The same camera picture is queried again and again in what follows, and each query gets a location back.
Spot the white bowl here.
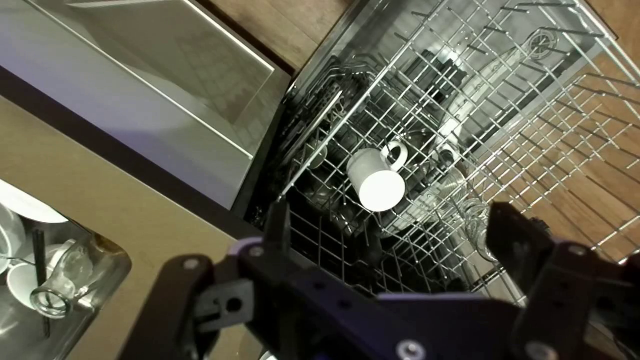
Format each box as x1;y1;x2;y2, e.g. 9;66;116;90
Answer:
0;177;67;226

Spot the small white cup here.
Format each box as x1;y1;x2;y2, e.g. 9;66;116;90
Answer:
3;259;37;310

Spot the steel pot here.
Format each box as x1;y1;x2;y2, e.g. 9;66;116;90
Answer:
391;45;515;182

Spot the white ceramic mug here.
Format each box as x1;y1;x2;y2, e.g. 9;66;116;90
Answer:
345;138;410;213

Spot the grey under-sink cabinet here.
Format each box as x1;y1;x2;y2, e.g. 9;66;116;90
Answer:
0;0;296;212

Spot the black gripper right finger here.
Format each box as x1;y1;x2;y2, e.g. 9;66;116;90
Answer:
485;199;640;360

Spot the steel kitchen sink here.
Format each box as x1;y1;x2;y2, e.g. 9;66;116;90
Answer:
0;177;134;360

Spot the wire dish rack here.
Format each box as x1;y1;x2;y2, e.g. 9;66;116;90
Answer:
232;0;640;302

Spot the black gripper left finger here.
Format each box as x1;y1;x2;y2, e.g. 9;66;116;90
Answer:
117;199;294;360

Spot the clear glass jar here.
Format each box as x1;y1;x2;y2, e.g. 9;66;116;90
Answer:
28;238;102;319

